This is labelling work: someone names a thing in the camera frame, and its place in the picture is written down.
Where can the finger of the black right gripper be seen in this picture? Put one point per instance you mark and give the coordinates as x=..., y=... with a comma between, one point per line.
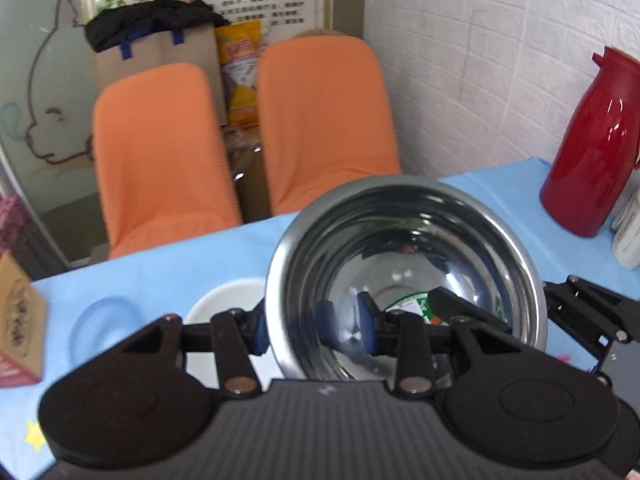
x=604, y=323

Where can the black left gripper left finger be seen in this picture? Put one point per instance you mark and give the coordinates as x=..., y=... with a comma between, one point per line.
x=154, y=393

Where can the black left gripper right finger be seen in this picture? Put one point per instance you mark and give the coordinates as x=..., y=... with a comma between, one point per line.
x=502, y=398

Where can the white ceramic bowl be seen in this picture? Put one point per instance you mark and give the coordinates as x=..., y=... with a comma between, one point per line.
x=245, y=294

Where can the stainless steel bowl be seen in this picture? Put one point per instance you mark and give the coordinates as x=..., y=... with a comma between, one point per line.
x=395, y=238

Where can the blue plastic bowl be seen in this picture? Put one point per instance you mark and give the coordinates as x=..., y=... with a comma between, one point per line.
x=103, y=324

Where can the white tumbler cup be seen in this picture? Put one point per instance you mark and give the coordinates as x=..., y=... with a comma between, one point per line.
x=626, y=241

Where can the blue cartoon tablecloth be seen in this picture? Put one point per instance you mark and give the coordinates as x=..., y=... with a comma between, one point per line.
x=171, y=279

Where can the red thermos jug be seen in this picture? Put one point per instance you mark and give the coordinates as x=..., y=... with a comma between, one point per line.
x=600, y=148

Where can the red snack cardboard box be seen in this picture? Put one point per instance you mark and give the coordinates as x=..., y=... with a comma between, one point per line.
x=23, y=321

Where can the left orange chair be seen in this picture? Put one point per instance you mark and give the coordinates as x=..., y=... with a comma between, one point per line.
x=161, y=164

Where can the orange chair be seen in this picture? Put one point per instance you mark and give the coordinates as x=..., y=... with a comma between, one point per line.
x=325, y=118
x=161, y=164

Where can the right orange chair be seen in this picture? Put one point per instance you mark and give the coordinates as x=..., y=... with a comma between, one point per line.
x=325, y=118

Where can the glass door with cartoon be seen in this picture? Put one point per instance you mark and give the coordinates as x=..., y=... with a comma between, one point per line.
x=47, y=97

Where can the brown cardboard box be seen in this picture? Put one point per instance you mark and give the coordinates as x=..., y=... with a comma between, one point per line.
x=196, y=45

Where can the black cloth on box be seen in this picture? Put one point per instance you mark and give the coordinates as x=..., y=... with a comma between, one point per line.
x=127, y=23

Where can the yellow snack bag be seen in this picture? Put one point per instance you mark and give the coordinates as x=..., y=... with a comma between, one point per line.
x=239, y=48

